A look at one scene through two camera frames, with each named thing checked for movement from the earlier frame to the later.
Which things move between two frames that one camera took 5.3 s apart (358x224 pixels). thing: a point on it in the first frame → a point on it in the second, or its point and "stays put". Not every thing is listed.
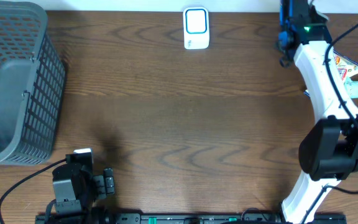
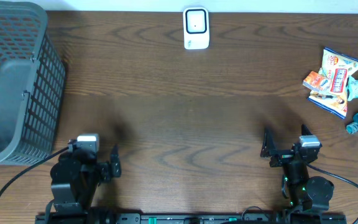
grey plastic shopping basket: x=23 y=93 stays put
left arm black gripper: x=103 y=182 → x=106 y=171
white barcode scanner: x=196 y=28 stays put
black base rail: x=196 y=218 stays put
